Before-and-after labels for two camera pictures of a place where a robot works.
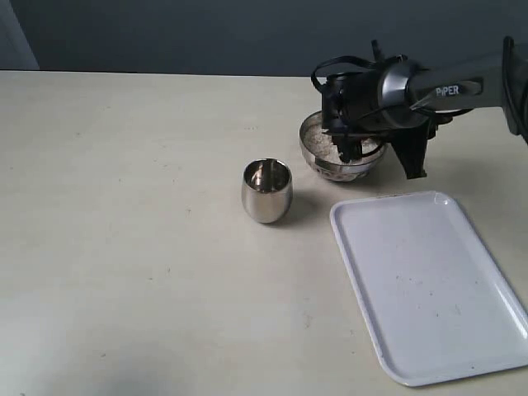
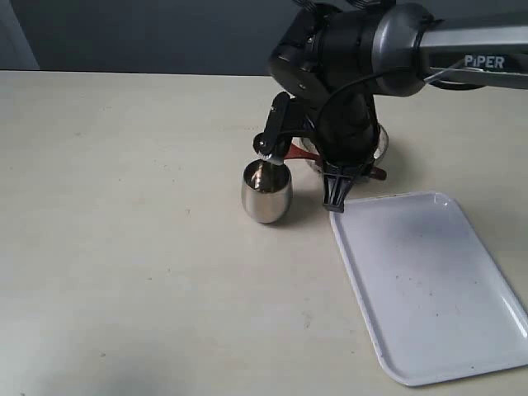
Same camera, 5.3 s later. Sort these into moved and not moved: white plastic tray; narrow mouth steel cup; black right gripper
Moved: black right gripper
Not moved: white plastic tray; narrow mouth steel cup
